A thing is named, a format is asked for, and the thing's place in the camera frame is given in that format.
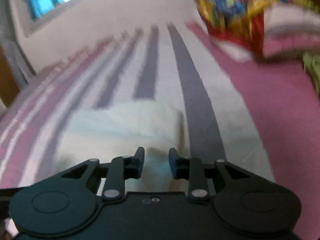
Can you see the green small garment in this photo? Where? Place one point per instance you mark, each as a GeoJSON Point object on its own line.
{"type": "Point", "coordinates": [311, 67]}

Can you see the cream white knit sweater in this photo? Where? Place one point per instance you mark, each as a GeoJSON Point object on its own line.
{"type": "Point", "coordinates": [119, 131]}

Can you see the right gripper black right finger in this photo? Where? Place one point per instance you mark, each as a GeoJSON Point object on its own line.
{"type": "Point", "coordinates": [191, 170]}

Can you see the grey curtain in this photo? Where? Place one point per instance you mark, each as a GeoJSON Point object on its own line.
{"type": "Point", "coordinates": [19, 66]}

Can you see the pink purple striped bed sheet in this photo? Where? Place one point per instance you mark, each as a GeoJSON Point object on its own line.
{"type": "Point", "coordinates": [262, 117]}

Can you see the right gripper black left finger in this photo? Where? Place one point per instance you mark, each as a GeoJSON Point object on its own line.
{"type": "Point", "coordinates": [118, 171]}

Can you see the brown wooden door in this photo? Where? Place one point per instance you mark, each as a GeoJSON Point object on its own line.
{"type": "Point", "coordinates": [9, 88]}

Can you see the pink striped pillow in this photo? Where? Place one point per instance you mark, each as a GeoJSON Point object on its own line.
{"type": "Point", "coordinates": [290, 31]}

